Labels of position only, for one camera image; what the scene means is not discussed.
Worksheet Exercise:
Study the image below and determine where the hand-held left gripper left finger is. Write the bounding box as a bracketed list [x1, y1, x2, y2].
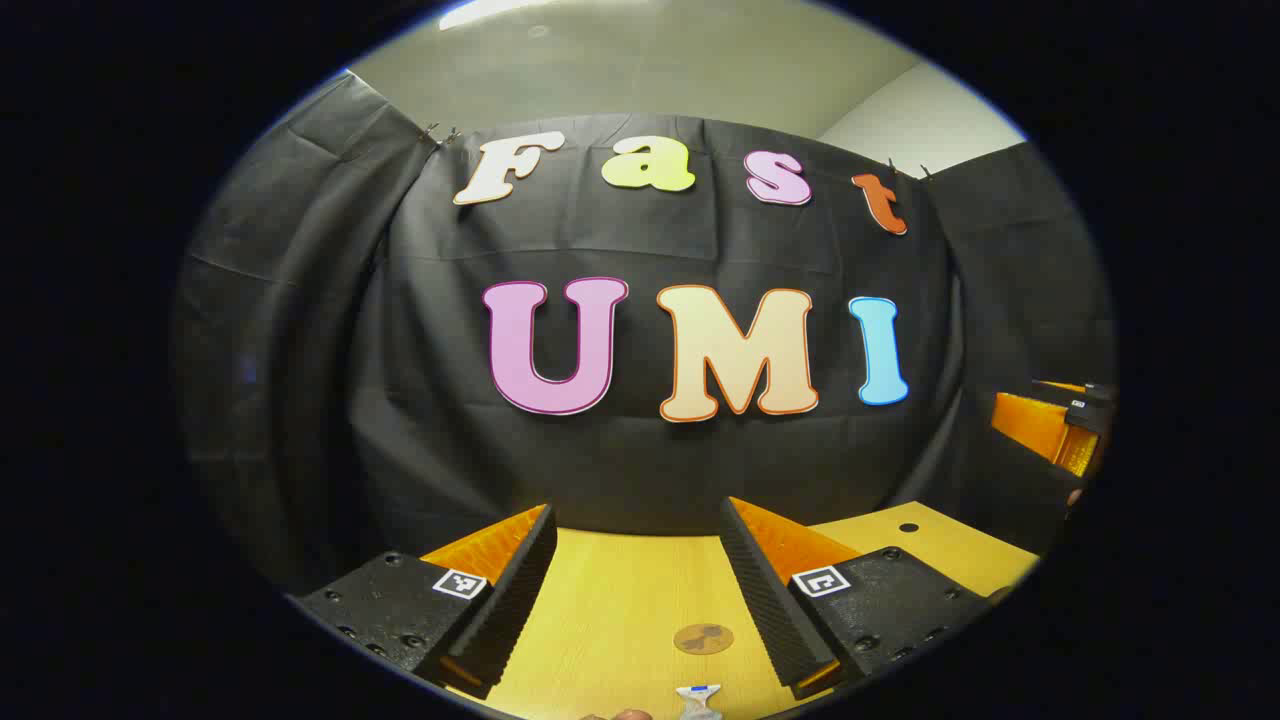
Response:
[290, 503, 559, 701]

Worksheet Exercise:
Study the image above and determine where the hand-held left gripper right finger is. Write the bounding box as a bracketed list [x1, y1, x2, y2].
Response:
[718, 496, 1001, 701]

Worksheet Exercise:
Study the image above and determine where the round brown coaster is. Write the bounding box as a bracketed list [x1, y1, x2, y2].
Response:
[673, 623, 735, 656]

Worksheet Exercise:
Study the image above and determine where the wooden desktop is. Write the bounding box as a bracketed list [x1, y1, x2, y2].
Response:
[420, 500, 1043, 720]

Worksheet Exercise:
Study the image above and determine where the black backdrop cloth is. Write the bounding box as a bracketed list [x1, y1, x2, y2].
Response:
[170, 70, 1119, 601]

